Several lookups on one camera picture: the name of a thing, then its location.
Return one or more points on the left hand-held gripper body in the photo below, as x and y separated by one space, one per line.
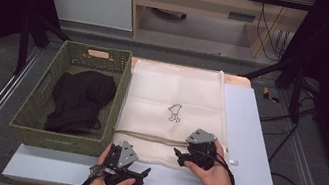
127 155

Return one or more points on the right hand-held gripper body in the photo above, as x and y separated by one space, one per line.
201 146

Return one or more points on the white mesh laundry bag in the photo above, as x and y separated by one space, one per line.
170 86

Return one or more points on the black garment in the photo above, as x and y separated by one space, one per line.
80 98

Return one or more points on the green woven basket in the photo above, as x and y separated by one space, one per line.
31 107

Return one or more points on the person's right hand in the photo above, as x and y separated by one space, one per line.
215 182

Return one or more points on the yellow and black tool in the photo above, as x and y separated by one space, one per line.
267 94

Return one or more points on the black metal stand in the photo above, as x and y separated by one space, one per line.
32 33
293 77

